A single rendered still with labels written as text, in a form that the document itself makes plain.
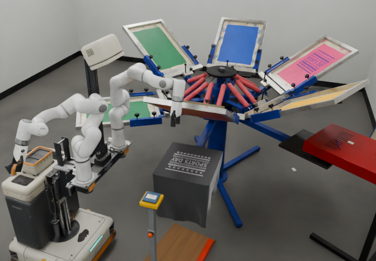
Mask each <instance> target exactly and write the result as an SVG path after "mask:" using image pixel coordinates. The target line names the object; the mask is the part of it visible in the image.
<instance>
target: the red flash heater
mask: <svg viewBox="0 0 376 261"><path fill-rule="evenodd" d="M336 140H337V142H338V143H337V142H336ZM348 141H351V142H353V143H354V144H353V145H351V144H349V143H347V142H348ZM338 144H339V145H338ZM339 146H340V147H339ZM340 148H341V149H340ZM302 150H303V151H305V152H307V153H309V154H312V155H314V156H316V157H318V158H320V159H322V160H324V161H326V162H328V163H331V164H333V165H335V166H337V167H339V168H341V169H343V170H345V171H347V172H350V173H352V174H354V175H356V176H358V177H360V178H362V179H364V180H366V181H369V182H371V183H373V184H375V185H376V140H374V139H371V138H369V137H366V136H364V135H361V134H358V133H357V132H354V131H351V130H348V129H346V128H344V127H341V126H339V125H336V124H333V123H331V124H329V125H328V126H326V127H325V128H324V129H322V130H321V131H319V132H317V133H316V134H314V135H313V136H311V137H310V138H308V139H307V140H305V141H304V144H303V149H302Z"/></svg>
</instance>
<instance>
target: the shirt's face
mask: <svg viewBox="0 0 376 261"><path fill-rule="evenodd" d="M176 151H181V152H184V153H190V154H196V155H202V156H208V157H211V158H210V161H209V163H208V166H207V168H206V170H205V172H204V175H203V176H202V177H201V176H197V175H192V174H186V173H181V172H176V171H172V170H167V169H165V168H166V166H167V165H168V163H169V162H170V160H171V158H172V157H173V155H174V153H175V152H176ZM221 153H222V151H221V150H215V149H209V148H203V147H199V146H193V145H187V144H182V143H176V142H173V143H172V144H171V146H170V148H169V149H168V150H167V152H166V154H165V155H164V157H163V158H162V160H161V162H160V163H159V165H158V166H157V168H156V169H155V171H154V172H153V174H156V175H161V176H165V177H170V178H175V179H180V180H184V181H189V182H194V183H200V184H204V185H209V183H210V181H211V178H212V176H213V173H214V171H215V168H216V166H217V163H218V160H219V158H220V155H221Z"/></svg>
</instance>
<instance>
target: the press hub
mask: <svg viewBox="0 0 376 261"><path fill-rule="evenodd" d="M206 73H207V74H208V75H210V76H212V77H216V78H217V82H216V83H214V86H213V90H212V93H211V96H210V98H211V99H212V100H209V104H211V105H212V104H213V98H212V96H215V98H214V102H215V101H217V99H218V96H219V92H220V88H221V85H222V84H224V81H225V80H224V79H226V78H231V77H234V76H236V75H237V71H236V70H235V68H232V67H228V66H224V65H216V66H212V67H209V68H208V69H207V70H206ZM225 85H226V89H225V93H224V97H223V101H222V105H221V106H224V107H225V109H227V108H230V107H232V105H230V104H229V103H227V102H225V101H227V100H230V101H232V102H234V103H237V104H238V103H239V100H238V99H237V98H229V96H234V94H233V93H231V92H230V89H229V88H228V87H227V84H226V83H225ZM205 95H206V93H204V94H202V95H201V98H205ZM226 134H227V121H221V120H220V121H219V122H216V124H215V126H214V128H213V130H212V132H211V134H210V136H209V138H208V148H209V149H215V150H221V151H223V157H222V164H221V167H220V171H219V177H220V179H221V181H222V183H223V182H225V181H226V180H227V178H228V174H227V172H226V171H223V167H224V154H225V141H226Z"/></svg>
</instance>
